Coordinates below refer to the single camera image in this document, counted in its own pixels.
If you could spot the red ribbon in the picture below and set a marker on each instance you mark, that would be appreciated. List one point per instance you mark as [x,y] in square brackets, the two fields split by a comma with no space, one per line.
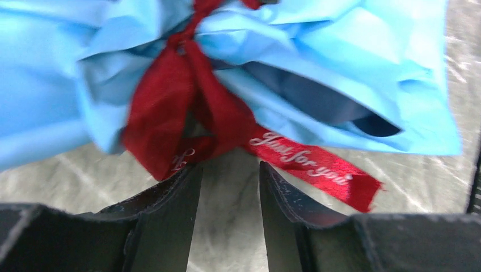
[181,114]

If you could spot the blue wrapping paper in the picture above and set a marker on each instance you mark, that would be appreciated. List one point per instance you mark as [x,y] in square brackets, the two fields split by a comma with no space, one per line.
[367,75]

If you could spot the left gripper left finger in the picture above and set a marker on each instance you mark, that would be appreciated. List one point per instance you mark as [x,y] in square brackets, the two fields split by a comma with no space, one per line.
[151,231]

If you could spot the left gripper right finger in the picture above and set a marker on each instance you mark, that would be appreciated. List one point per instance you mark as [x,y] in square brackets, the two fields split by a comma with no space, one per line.
[303,235]

